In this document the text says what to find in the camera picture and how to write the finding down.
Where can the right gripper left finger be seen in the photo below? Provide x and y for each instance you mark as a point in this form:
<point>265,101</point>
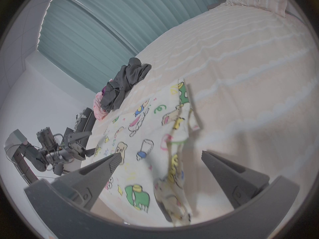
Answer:
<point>94,178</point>

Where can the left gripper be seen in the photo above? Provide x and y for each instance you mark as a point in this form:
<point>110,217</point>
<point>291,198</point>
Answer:
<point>72,149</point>

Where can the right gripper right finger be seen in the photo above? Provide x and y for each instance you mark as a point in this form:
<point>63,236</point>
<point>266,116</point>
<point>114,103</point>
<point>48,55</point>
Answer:
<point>231,180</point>

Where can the white printed pyjama top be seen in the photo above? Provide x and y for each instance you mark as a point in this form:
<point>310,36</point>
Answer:
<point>149,123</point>

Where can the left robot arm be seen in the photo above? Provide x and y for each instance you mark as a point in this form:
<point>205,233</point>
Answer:
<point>39,150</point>

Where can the pile of clothes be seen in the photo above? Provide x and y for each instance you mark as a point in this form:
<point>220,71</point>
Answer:
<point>124,83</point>

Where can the bed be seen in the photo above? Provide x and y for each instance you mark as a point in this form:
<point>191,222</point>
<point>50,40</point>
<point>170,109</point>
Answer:
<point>249,71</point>

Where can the black slatted furniture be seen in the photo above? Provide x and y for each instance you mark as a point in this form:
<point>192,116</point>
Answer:
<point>86,119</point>

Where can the blue-green curtain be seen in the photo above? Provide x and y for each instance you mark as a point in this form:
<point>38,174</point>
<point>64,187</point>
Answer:
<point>139,11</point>
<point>82,48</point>

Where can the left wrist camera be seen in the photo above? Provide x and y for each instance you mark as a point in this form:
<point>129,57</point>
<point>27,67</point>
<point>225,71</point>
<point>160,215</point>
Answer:
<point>59,169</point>

